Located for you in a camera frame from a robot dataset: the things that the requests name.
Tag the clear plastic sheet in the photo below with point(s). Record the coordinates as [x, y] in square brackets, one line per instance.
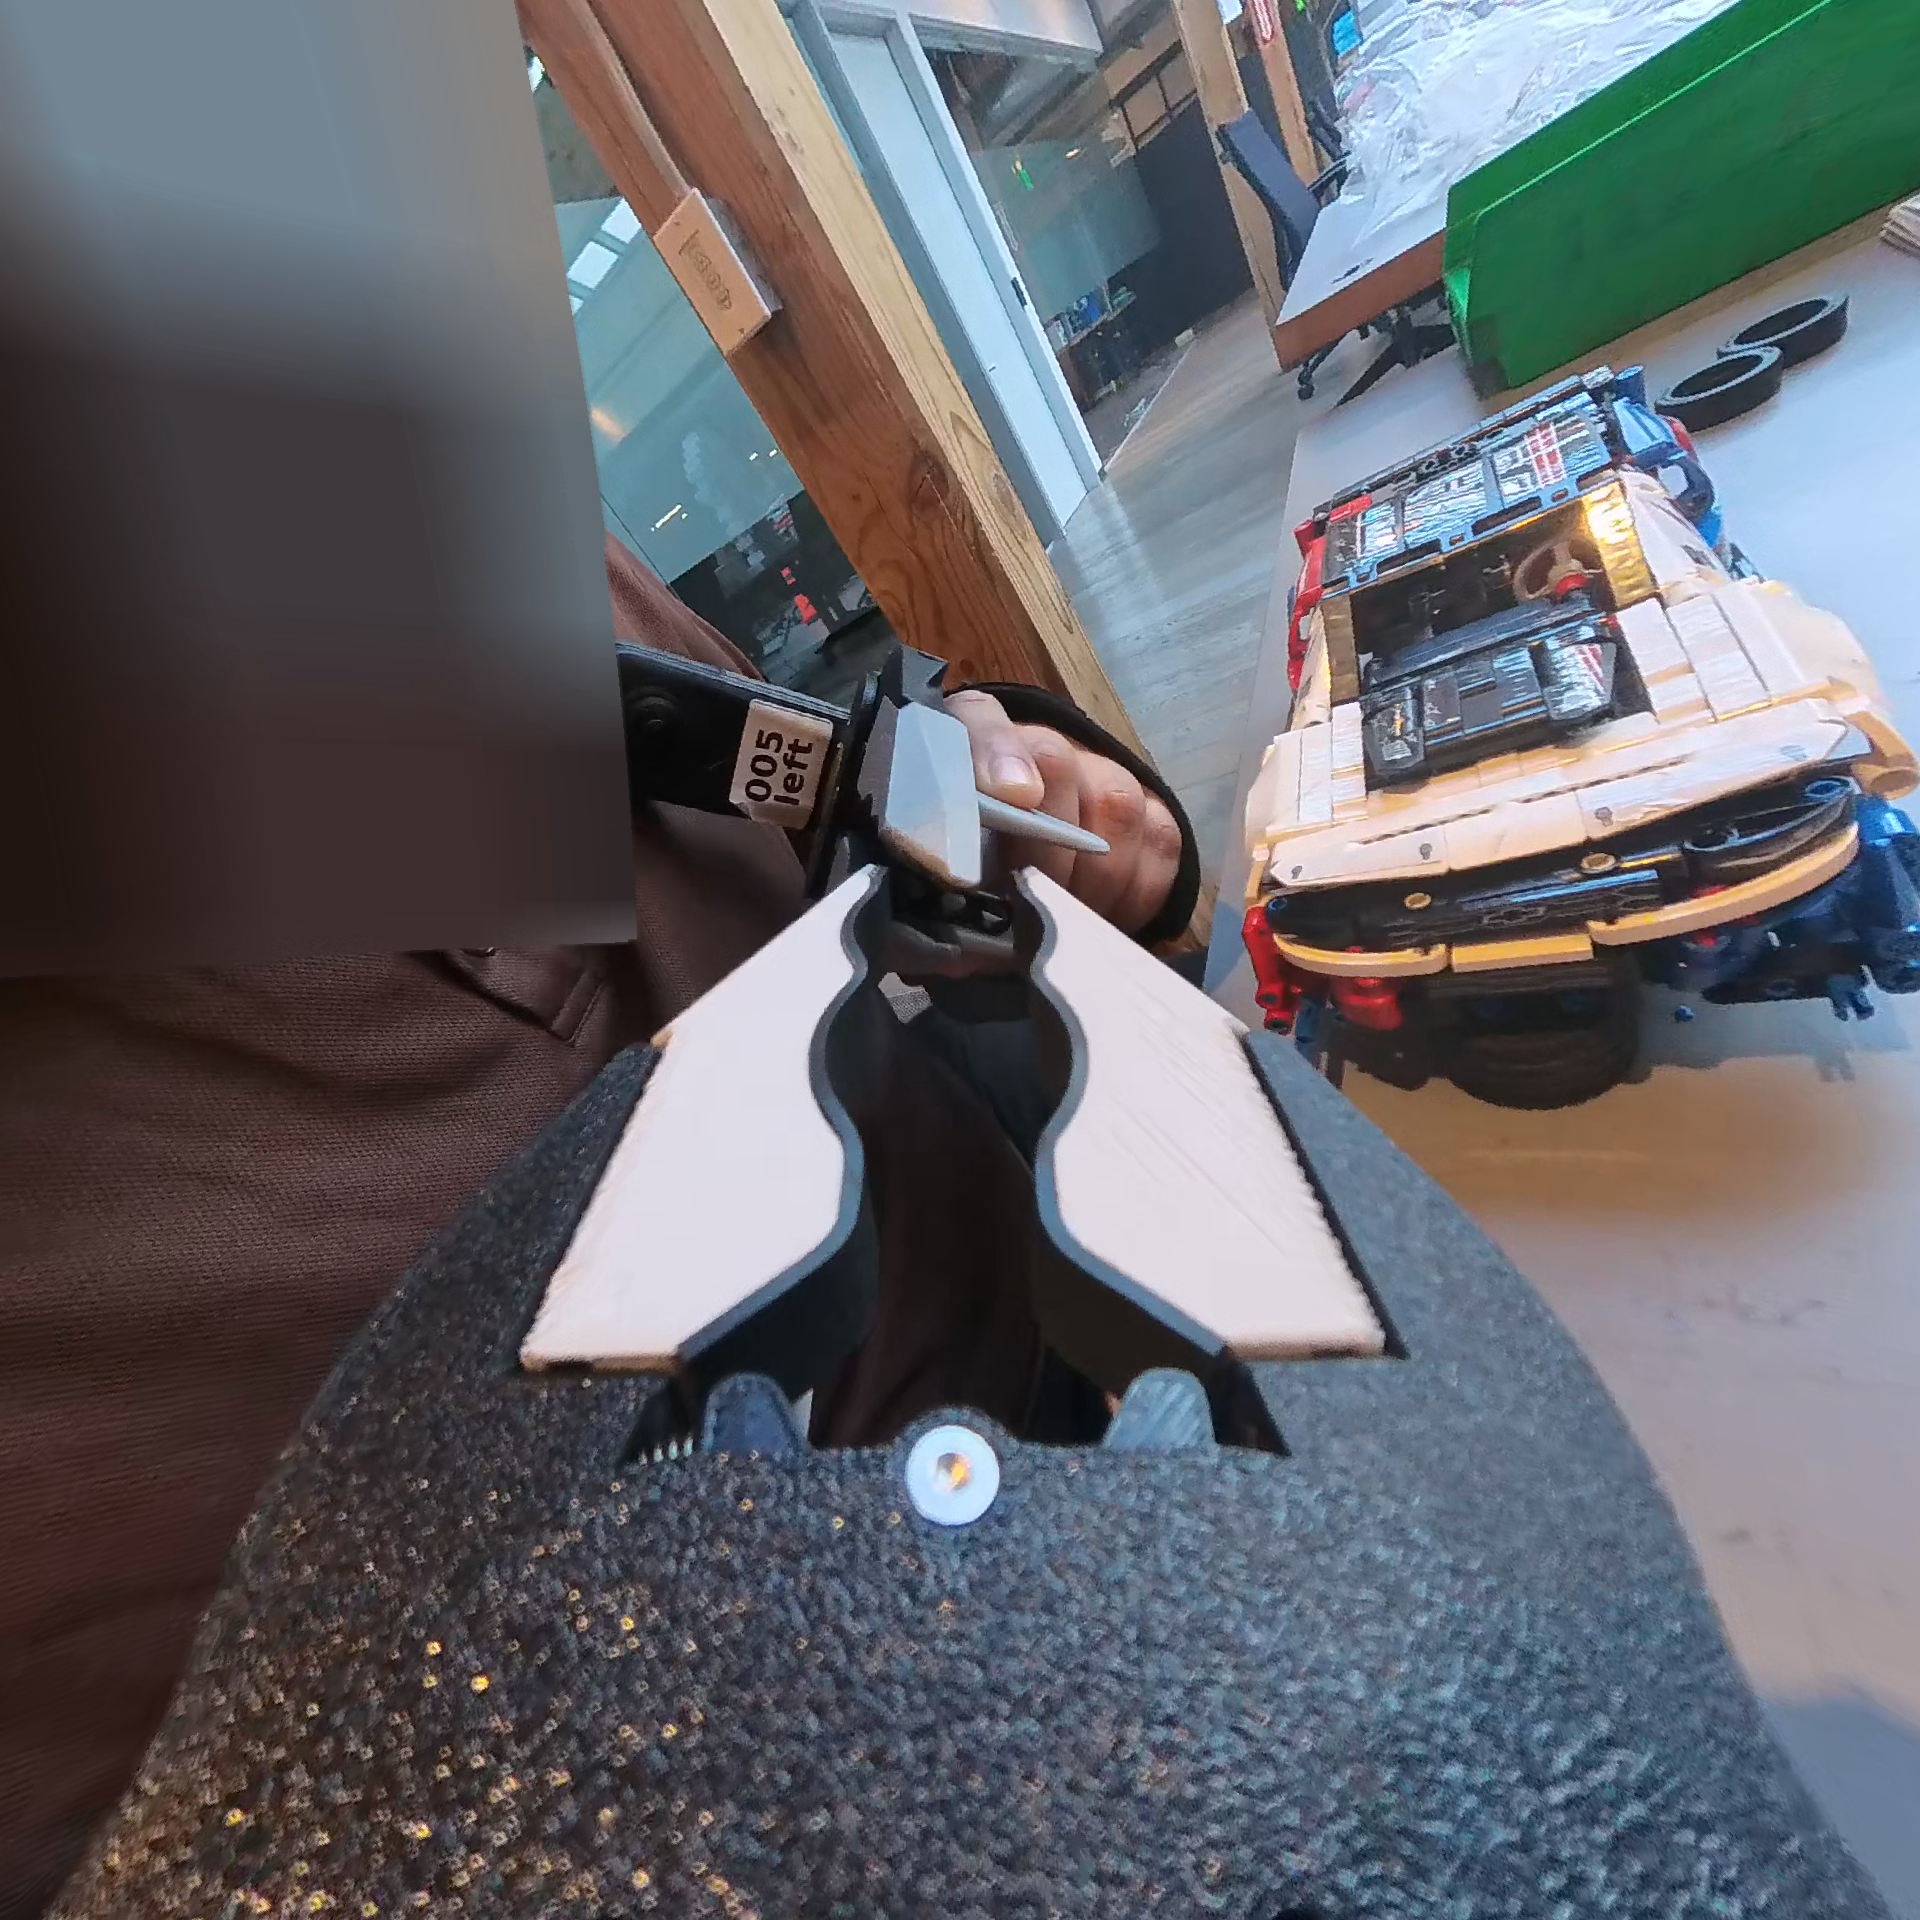
[1499, 91]

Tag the glass door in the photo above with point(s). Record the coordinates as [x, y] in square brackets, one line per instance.
[960, 255]

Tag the black rubber toy tyre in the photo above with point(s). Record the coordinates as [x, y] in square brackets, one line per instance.
[1793, 332]
[1726, 394]

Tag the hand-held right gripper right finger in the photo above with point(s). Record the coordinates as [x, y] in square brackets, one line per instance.
[1202, 1186]

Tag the white folding table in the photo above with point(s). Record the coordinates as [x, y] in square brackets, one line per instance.
[1358, 286]

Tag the person's left hand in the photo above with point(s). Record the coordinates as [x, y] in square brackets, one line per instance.
[1126, 819]

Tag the green plastic bin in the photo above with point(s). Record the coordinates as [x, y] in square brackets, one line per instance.
[1652, 226]

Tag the wooden building post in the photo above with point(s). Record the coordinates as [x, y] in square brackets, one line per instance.
[840, 347]

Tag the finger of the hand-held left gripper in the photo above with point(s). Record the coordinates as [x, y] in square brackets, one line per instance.
[931, 795]

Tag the small black three-hole beam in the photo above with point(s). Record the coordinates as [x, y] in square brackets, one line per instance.
[984, 912]

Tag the black office chair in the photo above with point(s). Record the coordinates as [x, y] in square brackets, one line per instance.
[1268, 195]

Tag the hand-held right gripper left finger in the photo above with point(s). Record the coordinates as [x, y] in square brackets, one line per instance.
[722, 1186]

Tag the small wooden wall plaque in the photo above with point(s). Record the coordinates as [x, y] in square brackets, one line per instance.
[719, 270]

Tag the brick-built toy race car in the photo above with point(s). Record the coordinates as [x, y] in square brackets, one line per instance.
[1575, 779]

